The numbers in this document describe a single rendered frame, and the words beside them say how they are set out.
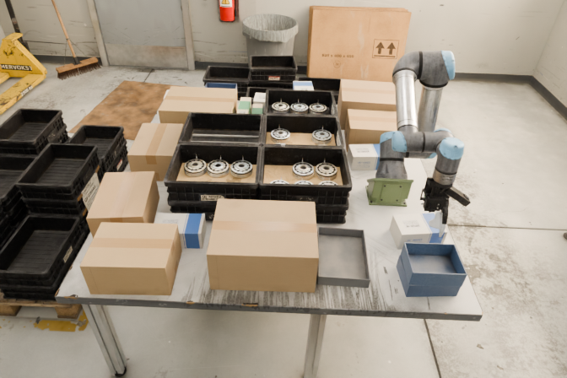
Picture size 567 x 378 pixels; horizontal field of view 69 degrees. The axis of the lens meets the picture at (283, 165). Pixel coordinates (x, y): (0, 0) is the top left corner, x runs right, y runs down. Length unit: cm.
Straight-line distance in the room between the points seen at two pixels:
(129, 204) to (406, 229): 116
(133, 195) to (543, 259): 255
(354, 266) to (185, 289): 68
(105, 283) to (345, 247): 96
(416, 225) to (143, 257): 111
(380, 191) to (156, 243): 103
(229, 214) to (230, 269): 22
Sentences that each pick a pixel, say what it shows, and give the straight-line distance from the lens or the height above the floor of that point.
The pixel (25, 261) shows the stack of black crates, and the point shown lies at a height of 27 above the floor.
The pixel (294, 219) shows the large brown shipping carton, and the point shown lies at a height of 90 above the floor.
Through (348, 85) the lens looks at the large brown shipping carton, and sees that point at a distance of 268.
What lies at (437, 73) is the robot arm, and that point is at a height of 136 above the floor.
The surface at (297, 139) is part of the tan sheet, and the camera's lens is 222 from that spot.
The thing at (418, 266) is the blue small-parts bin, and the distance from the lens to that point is 175.
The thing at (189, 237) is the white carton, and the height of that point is 77.
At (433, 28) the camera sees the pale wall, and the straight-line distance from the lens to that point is 504.
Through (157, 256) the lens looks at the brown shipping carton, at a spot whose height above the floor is 86.
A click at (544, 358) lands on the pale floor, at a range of 273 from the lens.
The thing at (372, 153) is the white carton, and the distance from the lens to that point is 226.
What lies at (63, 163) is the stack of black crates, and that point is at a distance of 287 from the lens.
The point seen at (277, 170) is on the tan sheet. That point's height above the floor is 83.
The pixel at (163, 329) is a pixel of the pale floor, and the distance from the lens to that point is 246.
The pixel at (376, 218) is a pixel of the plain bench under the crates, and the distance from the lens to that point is 199.
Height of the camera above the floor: 204
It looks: 37 degrees down
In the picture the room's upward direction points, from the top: 2 degrees clockwise
